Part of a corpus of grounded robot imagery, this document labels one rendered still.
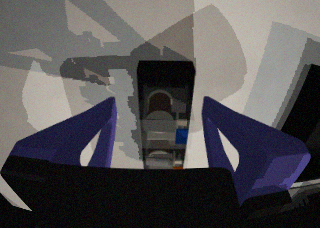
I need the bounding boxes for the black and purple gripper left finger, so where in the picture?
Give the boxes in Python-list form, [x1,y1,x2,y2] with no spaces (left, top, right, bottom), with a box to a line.
[9,97,117,168]

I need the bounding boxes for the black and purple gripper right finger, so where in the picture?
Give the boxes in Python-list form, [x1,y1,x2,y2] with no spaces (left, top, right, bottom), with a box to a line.
[202,96,311,207]

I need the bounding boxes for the grey flat mounting plate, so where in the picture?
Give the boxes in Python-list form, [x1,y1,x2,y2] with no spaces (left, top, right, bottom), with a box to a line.
[288,183,320,202]

